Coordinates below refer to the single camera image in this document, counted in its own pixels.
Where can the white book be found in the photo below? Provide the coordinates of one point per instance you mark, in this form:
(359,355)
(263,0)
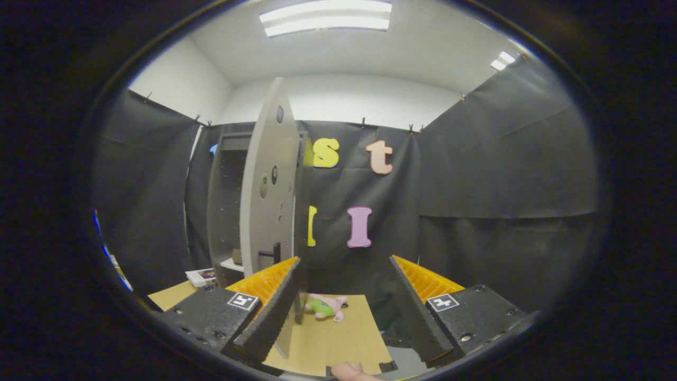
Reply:
(200,276)

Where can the black backdrop cloth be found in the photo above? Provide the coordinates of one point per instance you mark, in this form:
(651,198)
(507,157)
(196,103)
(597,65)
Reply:
(476,185)

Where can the small ceiling light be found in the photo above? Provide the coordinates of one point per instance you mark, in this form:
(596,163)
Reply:
(502,61)

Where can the brown fuzzy shoe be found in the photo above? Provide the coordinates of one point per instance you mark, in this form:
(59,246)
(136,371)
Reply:
(237,256)

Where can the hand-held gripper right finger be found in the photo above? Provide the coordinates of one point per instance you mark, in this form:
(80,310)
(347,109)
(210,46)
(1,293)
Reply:
(418,317)

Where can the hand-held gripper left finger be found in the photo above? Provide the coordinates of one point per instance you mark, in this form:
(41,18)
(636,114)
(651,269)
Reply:
(277,312)

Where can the grey shoe cabinet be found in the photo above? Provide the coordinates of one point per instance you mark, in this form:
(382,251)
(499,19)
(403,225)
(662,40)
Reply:
(225,211)

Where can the long ceiling light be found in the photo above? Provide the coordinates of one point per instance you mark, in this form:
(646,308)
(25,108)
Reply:
(328,16)

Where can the pink and green plush toy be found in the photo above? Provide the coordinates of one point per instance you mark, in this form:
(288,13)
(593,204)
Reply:
(325,307)

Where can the beige shoe cabinet door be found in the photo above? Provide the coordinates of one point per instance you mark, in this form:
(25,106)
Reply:
(270,185)

